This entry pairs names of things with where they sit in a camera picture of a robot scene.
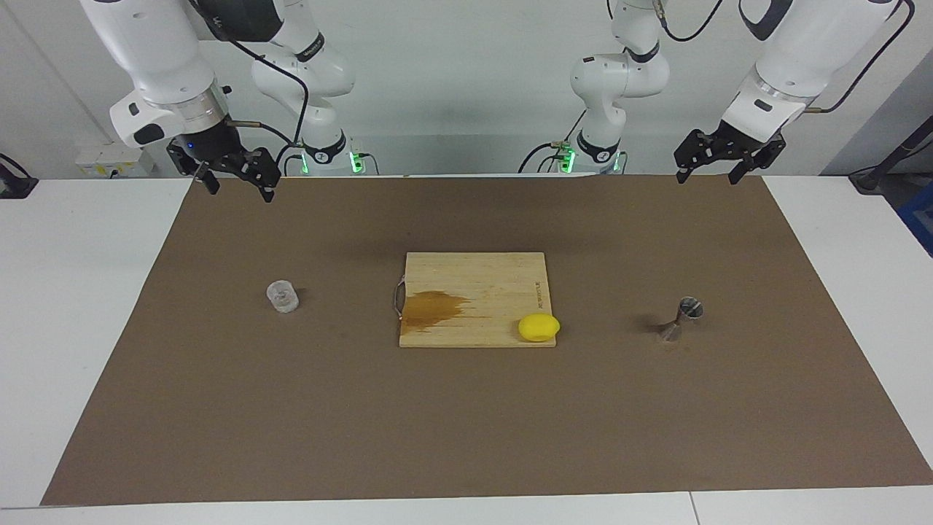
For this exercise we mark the wooden cutting board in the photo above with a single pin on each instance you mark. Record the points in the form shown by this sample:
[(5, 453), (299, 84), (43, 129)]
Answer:
[(474, 277)]

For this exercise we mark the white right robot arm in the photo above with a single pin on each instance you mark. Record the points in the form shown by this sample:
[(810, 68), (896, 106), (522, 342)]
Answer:
[(160, 51)]

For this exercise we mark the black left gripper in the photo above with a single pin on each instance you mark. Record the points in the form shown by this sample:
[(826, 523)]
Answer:
[(747, 138)]

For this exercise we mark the clear glass cup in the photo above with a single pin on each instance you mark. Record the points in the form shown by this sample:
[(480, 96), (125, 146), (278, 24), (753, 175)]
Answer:
[(282, 297)]

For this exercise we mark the yellow lemon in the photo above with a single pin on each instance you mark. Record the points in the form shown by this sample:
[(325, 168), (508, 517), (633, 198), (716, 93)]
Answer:
[(539, 327)]

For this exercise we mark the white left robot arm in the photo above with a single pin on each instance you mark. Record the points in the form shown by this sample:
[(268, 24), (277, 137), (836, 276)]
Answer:
[(794, 51)]

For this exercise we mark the brown table mat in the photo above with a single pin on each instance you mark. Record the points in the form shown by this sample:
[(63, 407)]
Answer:
[(466, 423)]

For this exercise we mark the blue bin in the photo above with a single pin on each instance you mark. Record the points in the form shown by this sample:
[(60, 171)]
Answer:
[(920, 219)]

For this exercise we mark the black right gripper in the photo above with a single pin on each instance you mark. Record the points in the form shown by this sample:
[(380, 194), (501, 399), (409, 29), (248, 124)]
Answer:
[(208, 149)]

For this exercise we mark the black stand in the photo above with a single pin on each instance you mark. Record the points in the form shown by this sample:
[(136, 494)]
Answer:
[(14, 186), (867, 179)]

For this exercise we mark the white socket box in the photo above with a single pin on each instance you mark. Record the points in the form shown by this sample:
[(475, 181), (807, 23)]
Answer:
[(109, 157)]

